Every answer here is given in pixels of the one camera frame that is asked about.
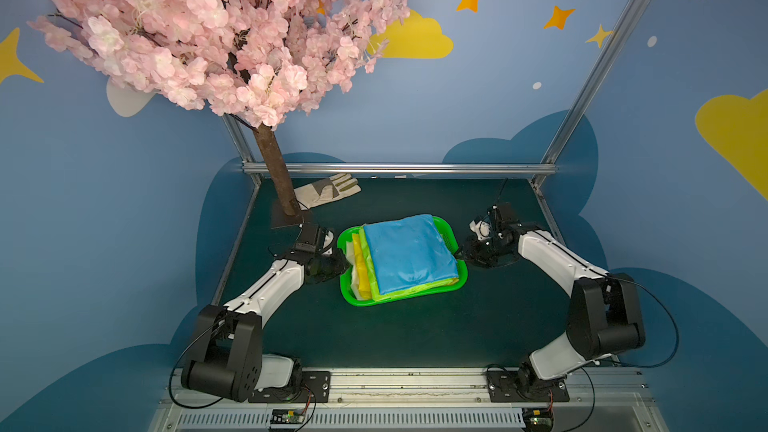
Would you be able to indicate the aluminium frame post right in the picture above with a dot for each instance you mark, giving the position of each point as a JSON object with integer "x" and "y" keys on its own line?
{"x": 624, "y": 26}

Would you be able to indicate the yellow raincoat back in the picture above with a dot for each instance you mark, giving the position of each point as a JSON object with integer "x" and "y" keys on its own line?
{"x": 365, "y": 286}

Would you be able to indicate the beige folded cloth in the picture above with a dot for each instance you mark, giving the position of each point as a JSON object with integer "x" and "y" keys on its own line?
{"x": 327, "y": 190}

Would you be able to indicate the white raincoat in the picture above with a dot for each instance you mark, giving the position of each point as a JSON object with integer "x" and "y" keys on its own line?
{"x": 355, "y": 278}

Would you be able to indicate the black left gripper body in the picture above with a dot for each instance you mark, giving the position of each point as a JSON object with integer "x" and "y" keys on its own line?
{"x": 332, "y": 262}

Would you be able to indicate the lime green raincoat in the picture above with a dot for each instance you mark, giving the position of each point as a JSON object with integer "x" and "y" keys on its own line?
{"x": 372, "y": 276}

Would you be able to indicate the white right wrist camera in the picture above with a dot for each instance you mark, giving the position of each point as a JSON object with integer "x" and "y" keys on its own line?
{"x": 482, "y": 229}

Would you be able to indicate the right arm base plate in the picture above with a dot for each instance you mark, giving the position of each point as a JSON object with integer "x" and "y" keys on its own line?
{"x": 511, "y": 386}

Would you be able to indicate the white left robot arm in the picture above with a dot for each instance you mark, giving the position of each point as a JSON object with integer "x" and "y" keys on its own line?
{"x": 225, "y": 357}

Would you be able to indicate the aluminium frame crossbar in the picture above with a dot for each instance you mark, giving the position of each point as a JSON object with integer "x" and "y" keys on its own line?
{"x": 422, "y": 168}

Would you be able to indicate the aluminium frame post left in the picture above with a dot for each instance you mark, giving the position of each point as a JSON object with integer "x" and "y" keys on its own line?
{"x": 239, "y": 140}

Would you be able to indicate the right circuit board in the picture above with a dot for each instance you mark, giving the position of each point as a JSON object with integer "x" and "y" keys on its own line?
{"x": 538, "y": 420}

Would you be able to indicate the tree base plate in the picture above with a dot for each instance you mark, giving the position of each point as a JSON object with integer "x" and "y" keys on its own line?
{"x": 279, "y": 219}

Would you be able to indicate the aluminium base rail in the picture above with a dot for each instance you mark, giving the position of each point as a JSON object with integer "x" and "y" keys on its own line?
{"x": 427, "y": 399}

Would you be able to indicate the left circuit board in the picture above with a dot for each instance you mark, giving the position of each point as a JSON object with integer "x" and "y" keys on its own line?
{"x": 287, "y": 417}

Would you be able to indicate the pink cherry blossom tree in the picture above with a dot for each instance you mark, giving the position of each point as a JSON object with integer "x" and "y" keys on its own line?
{"x": 257, "y": 60}

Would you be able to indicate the blue raincoat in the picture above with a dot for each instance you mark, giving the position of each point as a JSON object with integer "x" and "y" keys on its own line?
{"x": 408, "y": 252}

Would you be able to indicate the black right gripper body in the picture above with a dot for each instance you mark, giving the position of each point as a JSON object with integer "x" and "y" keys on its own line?
{"x": 475, "y": 250}

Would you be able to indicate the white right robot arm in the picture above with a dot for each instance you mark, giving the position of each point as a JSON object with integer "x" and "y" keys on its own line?
{"x": 604, "y": 315}

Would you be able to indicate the aluminium frame post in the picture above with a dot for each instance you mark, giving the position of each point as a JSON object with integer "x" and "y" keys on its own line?
{"x": 624, "y": 26}
{"x": 239, "y": 140}

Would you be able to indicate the circuit board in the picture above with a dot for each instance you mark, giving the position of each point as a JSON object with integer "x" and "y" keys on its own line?
{"x": 287, "y": 417}
{"x": 538, "y": 420}

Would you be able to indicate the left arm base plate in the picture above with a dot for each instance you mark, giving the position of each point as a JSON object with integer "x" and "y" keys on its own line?
{"x": 313, "y": 383}

